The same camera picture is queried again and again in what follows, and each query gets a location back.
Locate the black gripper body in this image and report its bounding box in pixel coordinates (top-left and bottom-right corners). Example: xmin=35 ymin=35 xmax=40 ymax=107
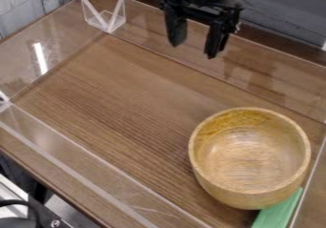
xmin=162 ymin=0 xmax=243 ymax=26

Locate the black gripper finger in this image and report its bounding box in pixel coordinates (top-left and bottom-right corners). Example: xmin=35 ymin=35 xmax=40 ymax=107
xmin=164 ymin=5 xmax=187 ymax=47
xmin=203 ymin=19 xmax=230 ymax=59

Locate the brown wooden bowl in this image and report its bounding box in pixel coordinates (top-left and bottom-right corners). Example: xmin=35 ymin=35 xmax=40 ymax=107
xmin=188 ymin=107 xmax=313 ymax=210

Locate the green block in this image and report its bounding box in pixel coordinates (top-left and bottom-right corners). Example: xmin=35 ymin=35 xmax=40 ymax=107
xmin=251 ymin=188 xmax=303 ymax=228

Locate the clear acrylic corner bracket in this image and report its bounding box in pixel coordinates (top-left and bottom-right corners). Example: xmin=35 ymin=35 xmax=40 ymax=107
xmin=80 ymin=0 xmax=126 ymax=33

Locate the black cable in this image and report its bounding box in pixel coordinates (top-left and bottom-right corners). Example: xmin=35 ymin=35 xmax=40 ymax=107
xmin=0 ymin=198 xmax=43 ymax=228

